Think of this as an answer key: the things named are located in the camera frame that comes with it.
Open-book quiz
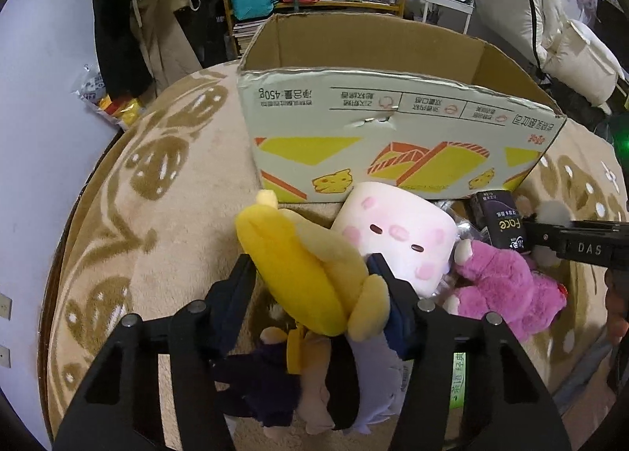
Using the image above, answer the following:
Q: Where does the pink bear plush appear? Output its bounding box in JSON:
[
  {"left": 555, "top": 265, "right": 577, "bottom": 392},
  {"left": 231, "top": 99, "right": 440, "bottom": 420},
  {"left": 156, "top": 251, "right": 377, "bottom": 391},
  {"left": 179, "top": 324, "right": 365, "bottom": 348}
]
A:
[{"left": 443, "top": 239, "right": 568, "bottom": 343}]

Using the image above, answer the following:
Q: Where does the white pink marshmallow plush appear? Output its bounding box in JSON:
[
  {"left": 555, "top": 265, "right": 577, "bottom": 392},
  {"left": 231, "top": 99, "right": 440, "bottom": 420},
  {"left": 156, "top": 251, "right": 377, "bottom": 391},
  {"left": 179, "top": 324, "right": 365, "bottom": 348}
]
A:
[{"left": 331, "top": 182, "right": 458, "bottom": 298}]

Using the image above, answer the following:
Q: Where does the yellow banana plush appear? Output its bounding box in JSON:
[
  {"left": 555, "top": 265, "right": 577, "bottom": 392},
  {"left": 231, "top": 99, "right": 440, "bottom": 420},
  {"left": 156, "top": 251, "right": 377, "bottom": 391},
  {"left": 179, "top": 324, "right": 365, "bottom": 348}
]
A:
[{"left": 235, "top": 189, "right": 390, "bottom": 341}]

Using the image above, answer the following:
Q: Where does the person's right hand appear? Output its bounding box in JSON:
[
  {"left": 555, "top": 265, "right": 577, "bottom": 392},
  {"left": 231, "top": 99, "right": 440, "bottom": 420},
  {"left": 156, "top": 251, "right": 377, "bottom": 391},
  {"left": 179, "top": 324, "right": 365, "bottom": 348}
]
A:
[{"left": 605, "top": 270, "right": 628, "bottom": 346}]

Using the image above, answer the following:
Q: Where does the black face tissue pack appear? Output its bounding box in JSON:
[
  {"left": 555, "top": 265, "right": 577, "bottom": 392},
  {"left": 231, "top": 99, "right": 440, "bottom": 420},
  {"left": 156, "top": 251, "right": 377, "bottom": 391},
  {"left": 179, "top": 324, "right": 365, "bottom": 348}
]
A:
[{"left": 470, "top": 190, "right": 526, "bottom": 253}]

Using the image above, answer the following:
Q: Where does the green label packet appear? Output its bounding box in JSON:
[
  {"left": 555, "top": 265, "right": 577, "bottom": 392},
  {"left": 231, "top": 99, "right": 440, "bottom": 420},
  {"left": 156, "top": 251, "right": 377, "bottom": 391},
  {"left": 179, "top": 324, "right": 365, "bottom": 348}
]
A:
[{"left": 449, "top": 352, "right": 467, "bottom": 409}]

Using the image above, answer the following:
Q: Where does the beige patterned carpet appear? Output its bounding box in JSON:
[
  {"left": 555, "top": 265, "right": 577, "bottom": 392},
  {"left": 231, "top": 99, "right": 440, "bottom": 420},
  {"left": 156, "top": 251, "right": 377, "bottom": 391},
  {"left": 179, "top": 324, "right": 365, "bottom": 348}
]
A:
[{"left": 47, "top": 62, "right": 628, "bottom": 450}]

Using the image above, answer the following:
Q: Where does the white utility cart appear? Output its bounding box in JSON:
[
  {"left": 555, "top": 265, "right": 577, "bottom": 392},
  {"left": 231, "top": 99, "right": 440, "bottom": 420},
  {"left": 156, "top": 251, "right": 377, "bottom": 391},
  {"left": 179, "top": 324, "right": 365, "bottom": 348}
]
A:
[{"left": 421, "top": 0, "right": 476, "bottom": 34}]

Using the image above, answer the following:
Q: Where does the printed cardboard box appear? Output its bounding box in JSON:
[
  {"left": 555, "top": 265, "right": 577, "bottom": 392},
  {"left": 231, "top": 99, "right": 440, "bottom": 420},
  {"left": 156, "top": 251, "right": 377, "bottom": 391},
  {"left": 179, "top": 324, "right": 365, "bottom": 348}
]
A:
[{"left": 237, "top": 13, "right": 566, "bottom": 204}]

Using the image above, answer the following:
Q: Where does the snack bag on floor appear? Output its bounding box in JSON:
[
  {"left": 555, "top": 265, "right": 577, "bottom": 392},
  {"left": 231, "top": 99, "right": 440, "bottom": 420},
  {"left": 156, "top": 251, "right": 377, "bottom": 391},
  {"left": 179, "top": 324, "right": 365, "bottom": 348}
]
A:
[{"left": 72, "top": 65, "right": 145, "bottom": 131}]

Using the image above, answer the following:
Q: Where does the beige hanging coat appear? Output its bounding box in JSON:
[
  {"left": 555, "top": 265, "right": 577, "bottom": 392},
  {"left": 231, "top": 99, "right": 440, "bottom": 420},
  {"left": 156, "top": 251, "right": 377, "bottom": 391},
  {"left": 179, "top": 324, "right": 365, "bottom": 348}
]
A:
[{"left": 131, "top": 0, "right": 202, "bottom": 100}]

